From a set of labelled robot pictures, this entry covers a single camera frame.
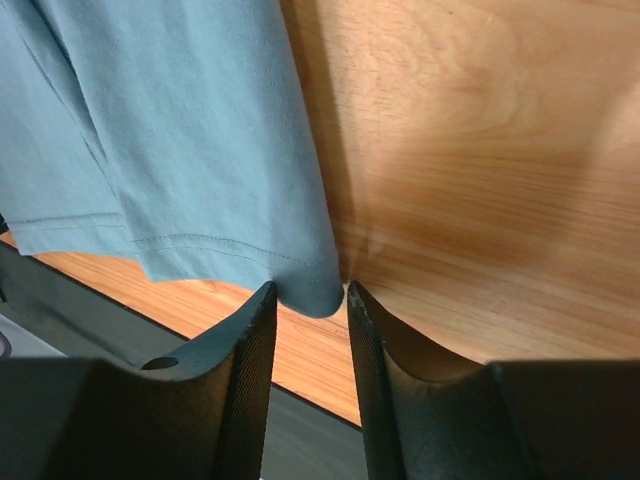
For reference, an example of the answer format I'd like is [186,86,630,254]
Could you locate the grey-blue t-shirt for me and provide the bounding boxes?
[1,1,343,318]

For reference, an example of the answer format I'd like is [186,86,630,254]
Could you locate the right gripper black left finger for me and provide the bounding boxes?
[1,282,277,479]

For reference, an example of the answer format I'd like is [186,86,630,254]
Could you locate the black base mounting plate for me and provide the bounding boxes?
[1,245,367,479]

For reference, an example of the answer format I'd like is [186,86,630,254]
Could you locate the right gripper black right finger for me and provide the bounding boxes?
[347,282,639,479]

